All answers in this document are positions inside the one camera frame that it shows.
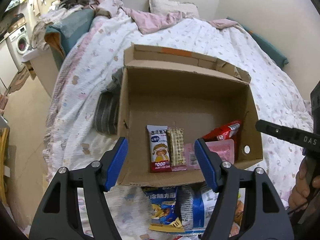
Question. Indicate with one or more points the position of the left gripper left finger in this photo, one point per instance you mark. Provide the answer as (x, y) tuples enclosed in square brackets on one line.
[(58, 214)]

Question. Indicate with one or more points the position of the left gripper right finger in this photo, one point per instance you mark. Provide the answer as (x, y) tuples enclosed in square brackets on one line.
[(264, 215)]

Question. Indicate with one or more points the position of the blue white snack bag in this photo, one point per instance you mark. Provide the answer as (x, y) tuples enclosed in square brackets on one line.
[(196, 203)]

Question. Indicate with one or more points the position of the pink snack packet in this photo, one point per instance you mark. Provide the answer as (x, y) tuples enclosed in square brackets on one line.
[(224, 148)]

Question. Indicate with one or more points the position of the red snack bag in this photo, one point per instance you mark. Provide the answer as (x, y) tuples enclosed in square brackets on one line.
[(224, 132)]

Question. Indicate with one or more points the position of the blue cartoon snack bag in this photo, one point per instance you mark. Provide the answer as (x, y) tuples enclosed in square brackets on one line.
[(165, 215)]

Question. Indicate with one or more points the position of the red white rice cake packet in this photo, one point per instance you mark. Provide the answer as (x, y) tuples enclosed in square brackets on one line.
[(159, 149)]

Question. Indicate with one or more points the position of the tan brown snack packet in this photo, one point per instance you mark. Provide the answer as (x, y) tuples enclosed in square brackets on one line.
[(176, 149)]

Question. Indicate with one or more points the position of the person right hand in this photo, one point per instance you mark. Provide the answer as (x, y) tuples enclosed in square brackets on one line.
[(301, 190)]

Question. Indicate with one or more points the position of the wooden drying rack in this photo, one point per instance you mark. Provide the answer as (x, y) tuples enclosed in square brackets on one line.
[(4, 137)]

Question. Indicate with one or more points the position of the grey striped cloth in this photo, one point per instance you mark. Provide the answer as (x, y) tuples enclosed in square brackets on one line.
[(106, 114)]

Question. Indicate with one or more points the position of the teal bolster right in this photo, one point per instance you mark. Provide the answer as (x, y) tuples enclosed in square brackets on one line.
[(275, 55)]

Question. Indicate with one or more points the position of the brown cardboard box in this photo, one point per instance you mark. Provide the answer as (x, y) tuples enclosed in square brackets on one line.
[(181, 89)]

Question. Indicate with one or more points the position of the white washing machine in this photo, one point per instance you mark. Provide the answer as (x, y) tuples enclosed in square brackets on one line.
[(18, 44)]

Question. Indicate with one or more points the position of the teal cushion left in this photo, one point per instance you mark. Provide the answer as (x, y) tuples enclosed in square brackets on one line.
[(62, 36)]

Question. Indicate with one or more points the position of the pink blanket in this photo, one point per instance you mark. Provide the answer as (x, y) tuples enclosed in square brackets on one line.
[(146, 22)]

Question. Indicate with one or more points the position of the beige pillow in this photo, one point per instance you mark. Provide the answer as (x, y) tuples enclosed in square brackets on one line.
[(163, 7)]

